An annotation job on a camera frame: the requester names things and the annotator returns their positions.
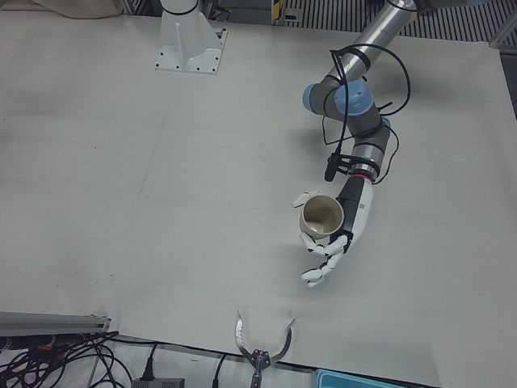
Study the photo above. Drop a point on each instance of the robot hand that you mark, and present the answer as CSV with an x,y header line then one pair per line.
x,y
359,210

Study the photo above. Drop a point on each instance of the beige cup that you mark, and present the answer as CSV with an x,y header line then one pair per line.
x,y
321,214

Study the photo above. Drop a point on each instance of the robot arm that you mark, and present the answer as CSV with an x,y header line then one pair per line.
x,y
379,32

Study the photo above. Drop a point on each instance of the light blue plastic bin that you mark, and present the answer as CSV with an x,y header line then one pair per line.
x,y
355,380

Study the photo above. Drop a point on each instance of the black power brick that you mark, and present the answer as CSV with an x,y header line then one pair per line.
x,y
157,382

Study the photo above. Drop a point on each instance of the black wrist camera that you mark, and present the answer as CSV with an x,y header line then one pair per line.
x,y
331,167

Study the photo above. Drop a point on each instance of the yellow black striped post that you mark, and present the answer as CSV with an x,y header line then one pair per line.
x,y
278,10

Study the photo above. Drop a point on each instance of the white pedestal mount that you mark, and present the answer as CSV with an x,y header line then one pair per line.
x,y
186,44

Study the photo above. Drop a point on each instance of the aluminium profile post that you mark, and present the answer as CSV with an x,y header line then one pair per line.
x,y
48,321

